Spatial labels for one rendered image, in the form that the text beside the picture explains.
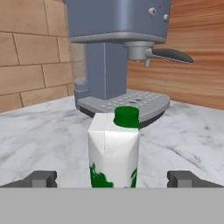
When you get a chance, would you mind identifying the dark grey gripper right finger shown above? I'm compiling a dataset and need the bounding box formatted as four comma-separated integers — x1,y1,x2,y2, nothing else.
166,170,224,188

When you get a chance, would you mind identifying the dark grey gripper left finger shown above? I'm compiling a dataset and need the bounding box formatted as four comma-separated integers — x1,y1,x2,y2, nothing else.
0,170,58,188

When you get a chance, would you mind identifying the grey espresso machine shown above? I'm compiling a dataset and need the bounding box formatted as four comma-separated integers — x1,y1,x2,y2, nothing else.
62,0,194,130

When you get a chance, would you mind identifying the white carton with green cap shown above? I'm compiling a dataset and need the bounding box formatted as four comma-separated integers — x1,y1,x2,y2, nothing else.
87,106,141,189

